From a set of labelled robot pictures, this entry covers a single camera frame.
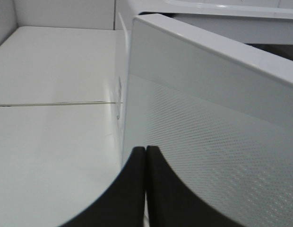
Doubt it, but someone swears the white microwave door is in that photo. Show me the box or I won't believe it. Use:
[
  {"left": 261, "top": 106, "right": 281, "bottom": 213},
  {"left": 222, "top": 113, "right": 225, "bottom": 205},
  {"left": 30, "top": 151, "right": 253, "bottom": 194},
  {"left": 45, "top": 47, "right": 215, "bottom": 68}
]
[{"left": 122, "top": 14, "right": 293, "bottom": 227}]

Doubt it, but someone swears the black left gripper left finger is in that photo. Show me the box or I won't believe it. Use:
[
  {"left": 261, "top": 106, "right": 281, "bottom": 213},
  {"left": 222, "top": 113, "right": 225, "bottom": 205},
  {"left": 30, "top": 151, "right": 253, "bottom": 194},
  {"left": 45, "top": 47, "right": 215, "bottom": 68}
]
[{"left": 63, "top": 147, "right": 146, "bottom": 227}]

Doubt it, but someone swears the white microwave oven body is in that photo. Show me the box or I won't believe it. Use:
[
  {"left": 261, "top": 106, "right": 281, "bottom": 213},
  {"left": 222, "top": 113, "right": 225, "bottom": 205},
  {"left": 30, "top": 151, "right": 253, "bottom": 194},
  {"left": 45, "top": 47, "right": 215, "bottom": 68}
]
[{"left": 114, "top": 0, "right": 293, "bottom": 135}]

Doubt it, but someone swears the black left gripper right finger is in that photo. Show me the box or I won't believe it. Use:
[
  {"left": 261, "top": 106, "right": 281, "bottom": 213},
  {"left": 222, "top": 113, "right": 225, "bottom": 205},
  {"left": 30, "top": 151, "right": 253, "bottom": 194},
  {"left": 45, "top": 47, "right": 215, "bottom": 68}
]
[{"left": 146, "top": 146, "right": 228, "bottom": 227}]

